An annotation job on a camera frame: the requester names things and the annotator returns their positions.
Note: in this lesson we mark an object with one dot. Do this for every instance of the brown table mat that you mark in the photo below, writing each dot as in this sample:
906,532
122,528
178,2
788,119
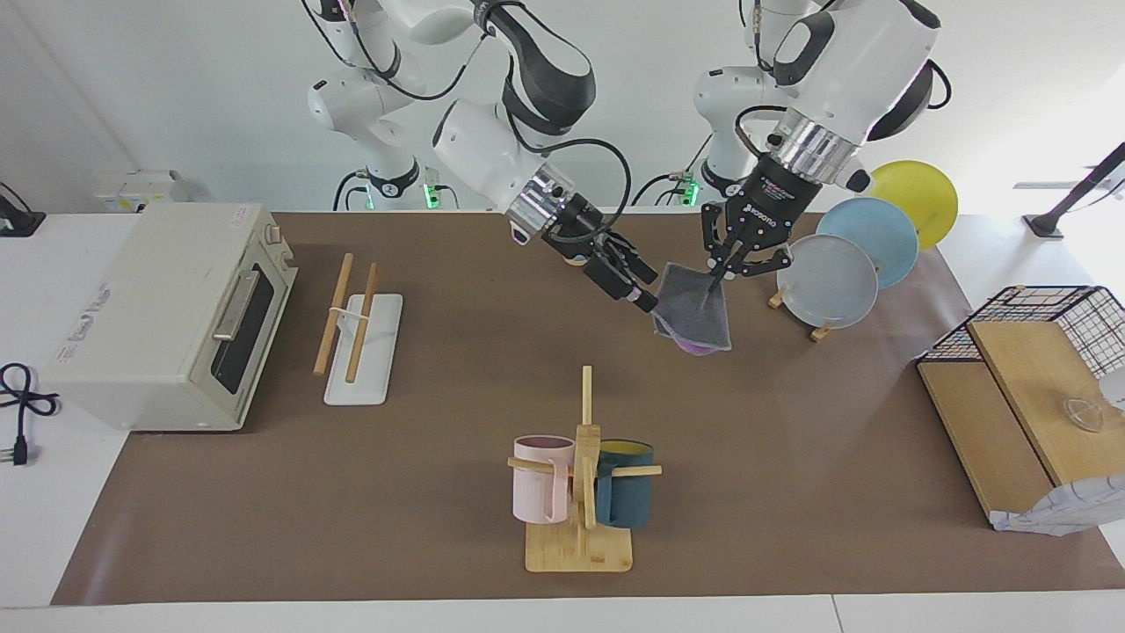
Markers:
439,396

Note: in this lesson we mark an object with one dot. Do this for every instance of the clear glass piece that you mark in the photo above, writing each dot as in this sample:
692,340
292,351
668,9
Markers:
1083,415

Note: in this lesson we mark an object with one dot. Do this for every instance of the black clamp mount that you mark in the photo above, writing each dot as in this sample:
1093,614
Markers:
18,224

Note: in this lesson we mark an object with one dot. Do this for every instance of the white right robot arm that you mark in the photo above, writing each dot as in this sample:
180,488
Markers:
483,145

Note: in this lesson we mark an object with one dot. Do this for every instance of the black camera stand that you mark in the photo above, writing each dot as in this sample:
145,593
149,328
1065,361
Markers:
1046,224

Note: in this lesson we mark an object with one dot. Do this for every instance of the white towel rack wooden bars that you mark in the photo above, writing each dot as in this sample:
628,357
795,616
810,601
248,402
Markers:
369,369

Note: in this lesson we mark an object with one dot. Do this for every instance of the yellow plate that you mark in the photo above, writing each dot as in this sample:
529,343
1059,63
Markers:
923,198

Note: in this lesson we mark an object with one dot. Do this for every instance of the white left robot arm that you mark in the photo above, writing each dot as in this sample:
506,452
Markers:
861,61

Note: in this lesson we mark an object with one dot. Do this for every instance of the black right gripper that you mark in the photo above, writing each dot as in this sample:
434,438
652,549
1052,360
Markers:
576,229

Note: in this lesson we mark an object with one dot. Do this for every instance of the purple and grey towel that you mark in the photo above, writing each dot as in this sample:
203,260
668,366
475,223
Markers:
699,321

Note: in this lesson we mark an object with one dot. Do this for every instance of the pink mug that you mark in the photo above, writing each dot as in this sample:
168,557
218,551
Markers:
536,492

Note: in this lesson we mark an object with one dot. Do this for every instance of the light blue plate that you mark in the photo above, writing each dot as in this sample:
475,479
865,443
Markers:
879,233

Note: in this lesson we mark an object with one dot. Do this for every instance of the grey plate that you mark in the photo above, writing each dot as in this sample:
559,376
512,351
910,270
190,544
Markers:
826,281

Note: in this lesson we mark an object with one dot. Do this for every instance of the white box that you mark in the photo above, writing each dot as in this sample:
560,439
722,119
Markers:
136,189

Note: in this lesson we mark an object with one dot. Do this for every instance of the wooden mug tree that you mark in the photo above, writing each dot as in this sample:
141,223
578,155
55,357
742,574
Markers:
580,549

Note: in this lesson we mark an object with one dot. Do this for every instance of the dark teal mug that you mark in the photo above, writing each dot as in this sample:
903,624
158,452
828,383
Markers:
628,501

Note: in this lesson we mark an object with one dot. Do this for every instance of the wooden plate rack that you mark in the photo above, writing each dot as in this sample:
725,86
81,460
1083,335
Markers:
822,332

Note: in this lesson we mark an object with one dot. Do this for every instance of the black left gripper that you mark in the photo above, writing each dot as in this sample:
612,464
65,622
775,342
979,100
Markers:
773,207

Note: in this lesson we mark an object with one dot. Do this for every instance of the wooden shelf unit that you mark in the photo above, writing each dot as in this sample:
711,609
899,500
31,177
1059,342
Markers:
993,431

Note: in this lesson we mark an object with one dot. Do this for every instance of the white round object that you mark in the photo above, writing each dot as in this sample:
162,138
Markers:
1114,391

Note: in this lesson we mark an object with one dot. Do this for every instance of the beige toaster oven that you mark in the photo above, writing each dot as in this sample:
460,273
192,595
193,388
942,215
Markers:
149,325

